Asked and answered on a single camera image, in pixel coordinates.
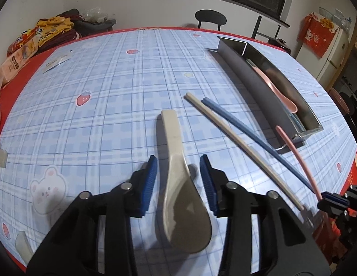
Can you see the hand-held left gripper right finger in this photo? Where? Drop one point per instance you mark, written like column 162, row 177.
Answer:
column 208, row 184

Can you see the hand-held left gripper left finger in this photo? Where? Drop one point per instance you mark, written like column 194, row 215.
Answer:
column 148, row 187

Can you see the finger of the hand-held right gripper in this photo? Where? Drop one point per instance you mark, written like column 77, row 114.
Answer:
column 333, row 198
column 331, row 208

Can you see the beige spoon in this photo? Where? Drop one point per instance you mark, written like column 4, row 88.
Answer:
column 184, row 215

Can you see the beige chopstick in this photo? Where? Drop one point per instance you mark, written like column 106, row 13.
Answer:
column 239, row 142

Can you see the pink chopstick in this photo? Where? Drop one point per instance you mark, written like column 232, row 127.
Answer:
column 296, row 155

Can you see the blue chopstick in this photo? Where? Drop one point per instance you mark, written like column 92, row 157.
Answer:
column 253, row 138

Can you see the metal utensil box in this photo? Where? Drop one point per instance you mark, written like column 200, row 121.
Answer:
column 253, row 80

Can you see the pink spoon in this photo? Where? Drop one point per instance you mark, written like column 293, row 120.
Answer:
column 273, row 86

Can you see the pink stool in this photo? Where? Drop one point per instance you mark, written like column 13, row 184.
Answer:
column 339, row 99

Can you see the blue plaid tablecloth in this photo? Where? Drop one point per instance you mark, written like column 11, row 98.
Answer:
column 109, row 92

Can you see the clear plastic piece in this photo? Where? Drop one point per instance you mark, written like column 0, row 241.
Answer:
column 23, row 245

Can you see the white fridge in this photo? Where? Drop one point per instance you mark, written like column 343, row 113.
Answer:
column 333, row 54

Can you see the black case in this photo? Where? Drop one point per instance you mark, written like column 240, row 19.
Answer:
column 280, row 44

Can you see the red printed cloth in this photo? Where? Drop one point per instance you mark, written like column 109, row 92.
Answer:
column 316, row 37

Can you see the black round chair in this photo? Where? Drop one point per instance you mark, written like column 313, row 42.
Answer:
column 210, row 15

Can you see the pile of clothes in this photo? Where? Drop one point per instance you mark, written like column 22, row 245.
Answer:
column 66, row 31

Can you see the clear plastic bag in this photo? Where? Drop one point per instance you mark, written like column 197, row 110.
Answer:
column 93, row 14

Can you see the clear containers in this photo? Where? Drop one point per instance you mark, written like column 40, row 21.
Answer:
column 336, row 15

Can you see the red white snack bag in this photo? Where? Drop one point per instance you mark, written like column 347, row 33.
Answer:
column 21, row 41

